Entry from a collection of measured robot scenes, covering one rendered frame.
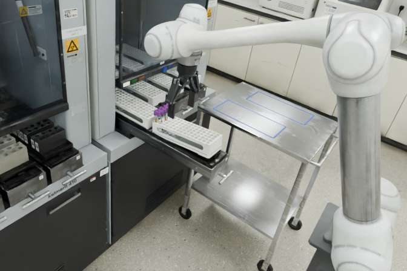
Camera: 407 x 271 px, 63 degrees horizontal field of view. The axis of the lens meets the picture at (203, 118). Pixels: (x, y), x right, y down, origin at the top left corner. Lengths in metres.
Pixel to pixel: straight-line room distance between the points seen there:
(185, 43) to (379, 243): 0.78
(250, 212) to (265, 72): 2.10
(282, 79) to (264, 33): 2.65
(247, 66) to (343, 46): 3.06
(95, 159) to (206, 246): 0.95
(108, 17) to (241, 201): 1.23
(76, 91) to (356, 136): 0.96
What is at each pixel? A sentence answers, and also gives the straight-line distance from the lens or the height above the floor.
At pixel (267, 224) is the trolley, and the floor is 0.28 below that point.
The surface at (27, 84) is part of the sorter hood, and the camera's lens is 1.20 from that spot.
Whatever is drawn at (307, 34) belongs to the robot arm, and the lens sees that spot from 1.03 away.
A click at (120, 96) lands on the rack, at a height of 0.86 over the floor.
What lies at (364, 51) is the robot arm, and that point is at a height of 1.45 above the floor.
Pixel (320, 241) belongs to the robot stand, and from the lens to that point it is 1.36.
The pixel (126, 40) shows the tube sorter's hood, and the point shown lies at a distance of 1.41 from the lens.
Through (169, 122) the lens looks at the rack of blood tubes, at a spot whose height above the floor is 0.87.
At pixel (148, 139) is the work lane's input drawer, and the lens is 1.47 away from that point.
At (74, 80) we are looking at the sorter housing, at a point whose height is 1.06.
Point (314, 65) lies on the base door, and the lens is 3.52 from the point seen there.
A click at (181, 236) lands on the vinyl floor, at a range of 2.12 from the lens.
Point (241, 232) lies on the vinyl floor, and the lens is 2.21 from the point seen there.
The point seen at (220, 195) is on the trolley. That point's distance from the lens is 1.99.
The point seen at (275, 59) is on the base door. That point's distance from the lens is 3.66.
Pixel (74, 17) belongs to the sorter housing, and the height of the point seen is 1.29.
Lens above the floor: 1.65
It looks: 31 degrees down
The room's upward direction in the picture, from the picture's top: 9 degrees clockwise
